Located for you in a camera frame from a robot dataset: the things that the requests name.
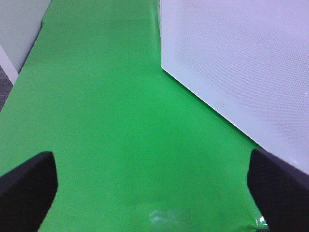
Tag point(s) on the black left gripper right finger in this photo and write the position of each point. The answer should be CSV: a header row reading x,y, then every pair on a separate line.
x,y
280,191

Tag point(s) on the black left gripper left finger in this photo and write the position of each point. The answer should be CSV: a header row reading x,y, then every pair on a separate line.
x,y
27,193

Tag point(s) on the white microwave door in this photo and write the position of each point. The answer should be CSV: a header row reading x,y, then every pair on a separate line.
x,y
249,61

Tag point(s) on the green table cloth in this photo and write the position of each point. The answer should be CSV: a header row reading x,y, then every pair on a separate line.
x,y
135,150

